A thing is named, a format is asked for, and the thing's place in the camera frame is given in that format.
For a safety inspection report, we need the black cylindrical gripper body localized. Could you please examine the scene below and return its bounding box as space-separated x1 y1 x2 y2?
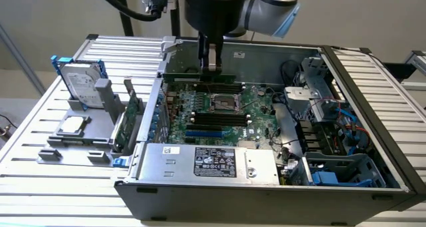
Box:
184 0 247 36

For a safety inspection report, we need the green RAM stick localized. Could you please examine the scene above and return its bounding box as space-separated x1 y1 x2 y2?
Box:
162 71 238 85

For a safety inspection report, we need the black expansion slot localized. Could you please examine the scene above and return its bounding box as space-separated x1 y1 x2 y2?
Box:
186 124 223 132

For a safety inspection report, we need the blue expansion slot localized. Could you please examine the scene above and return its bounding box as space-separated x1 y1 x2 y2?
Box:
186 130 223 138

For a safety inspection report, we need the metal CPU socket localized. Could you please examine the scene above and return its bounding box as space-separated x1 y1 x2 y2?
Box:
206 93 246 113

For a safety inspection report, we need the grey metal disk bay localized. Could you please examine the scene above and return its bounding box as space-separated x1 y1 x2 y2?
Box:
283 55 339 122

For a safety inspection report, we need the green motherboard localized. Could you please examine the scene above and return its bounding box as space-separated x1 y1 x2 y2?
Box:
159 80 295 161

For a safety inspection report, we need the silver chipset heat sink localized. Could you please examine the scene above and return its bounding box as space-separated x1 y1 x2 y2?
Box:
236 140 259 150

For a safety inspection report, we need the green graphics card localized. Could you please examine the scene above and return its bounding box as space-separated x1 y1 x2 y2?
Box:
111 79 143 153

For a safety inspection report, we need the silver hard disk drive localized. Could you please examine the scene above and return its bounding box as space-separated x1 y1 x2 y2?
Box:
59 63 104 110

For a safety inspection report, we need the grey parts rack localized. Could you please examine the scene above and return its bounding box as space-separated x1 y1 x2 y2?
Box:
36 78 147 165

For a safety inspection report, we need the black fan shroud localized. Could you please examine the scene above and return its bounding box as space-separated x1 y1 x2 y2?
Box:
296 120 340 156

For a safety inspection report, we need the silver power supply unit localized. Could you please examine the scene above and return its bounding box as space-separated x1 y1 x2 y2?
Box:
133 143 280 187

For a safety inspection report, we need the silver CPU chip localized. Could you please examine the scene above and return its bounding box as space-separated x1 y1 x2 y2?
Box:
55 115 93 138

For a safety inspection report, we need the blue case latch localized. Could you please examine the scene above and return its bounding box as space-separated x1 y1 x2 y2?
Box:
112 156 129 168

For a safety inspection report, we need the black box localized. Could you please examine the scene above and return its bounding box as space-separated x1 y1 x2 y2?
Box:
382 61 413 80

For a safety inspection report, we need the grey and blue drive cage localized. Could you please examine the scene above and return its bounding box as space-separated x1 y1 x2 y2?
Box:
298 151 383 188

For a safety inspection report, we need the black open PC case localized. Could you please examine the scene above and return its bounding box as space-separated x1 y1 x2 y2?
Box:
112 35 419 226

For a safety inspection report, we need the thin black stand post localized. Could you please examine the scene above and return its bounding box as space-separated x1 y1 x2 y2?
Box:
170 8 183 37

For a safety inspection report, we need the thick black camera cable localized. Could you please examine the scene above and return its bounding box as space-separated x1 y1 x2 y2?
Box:
92 0 167 22

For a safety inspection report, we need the blue hard disk bracket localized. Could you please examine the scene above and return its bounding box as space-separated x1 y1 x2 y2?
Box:
49 55 108 111

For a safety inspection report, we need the blue data wire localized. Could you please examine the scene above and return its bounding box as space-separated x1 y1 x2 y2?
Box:
335 106 359 138

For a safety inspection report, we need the thin black table wire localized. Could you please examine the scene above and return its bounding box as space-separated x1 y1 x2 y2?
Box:
330 45 406 83

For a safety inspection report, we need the red wire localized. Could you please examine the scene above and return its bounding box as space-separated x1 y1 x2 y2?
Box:
351 126 371 148

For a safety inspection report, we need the aluminium frame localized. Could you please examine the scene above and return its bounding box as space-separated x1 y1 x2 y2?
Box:
401 50 426 88

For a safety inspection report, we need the black floor cable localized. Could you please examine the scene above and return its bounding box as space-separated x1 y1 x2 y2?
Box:
0 114 17 138

